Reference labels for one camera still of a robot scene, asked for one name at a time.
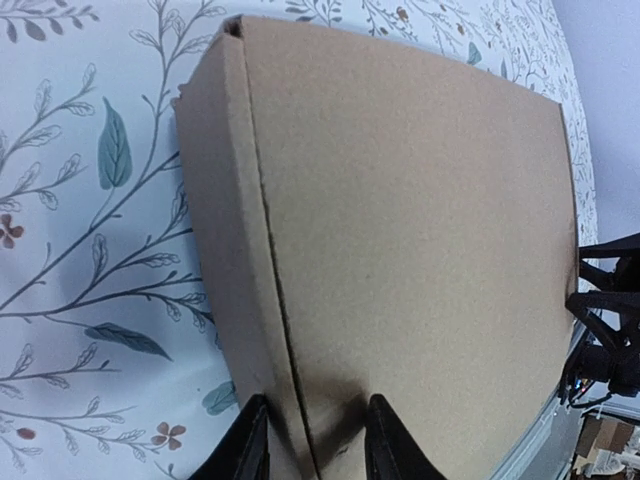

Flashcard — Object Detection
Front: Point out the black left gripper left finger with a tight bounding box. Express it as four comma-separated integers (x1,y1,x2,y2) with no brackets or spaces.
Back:
189,394,270,480

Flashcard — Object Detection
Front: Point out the floral patterned table mat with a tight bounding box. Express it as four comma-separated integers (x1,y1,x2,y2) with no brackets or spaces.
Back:
1,1,597,479

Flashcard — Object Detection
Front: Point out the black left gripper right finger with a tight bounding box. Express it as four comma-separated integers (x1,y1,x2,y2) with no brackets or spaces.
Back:
365,394,446,480

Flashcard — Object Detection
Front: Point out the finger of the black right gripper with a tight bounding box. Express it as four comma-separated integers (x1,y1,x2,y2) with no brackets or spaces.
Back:
564,289,640,351
578,234,640,294

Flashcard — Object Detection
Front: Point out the aluminium front table rail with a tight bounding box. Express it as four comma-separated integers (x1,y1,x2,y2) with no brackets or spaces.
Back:
490,322,587,480

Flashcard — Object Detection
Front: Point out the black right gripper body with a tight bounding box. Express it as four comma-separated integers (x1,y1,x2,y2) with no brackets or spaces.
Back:
557,322,639,408

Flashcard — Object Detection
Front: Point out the stacked cardboard boxes background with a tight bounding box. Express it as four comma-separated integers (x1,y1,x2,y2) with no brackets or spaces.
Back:
567,411,639,480

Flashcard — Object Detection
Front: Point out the brown cardboard box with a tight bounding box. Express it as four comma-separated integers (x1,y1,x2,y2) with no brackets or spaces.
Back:
174,16,577,479

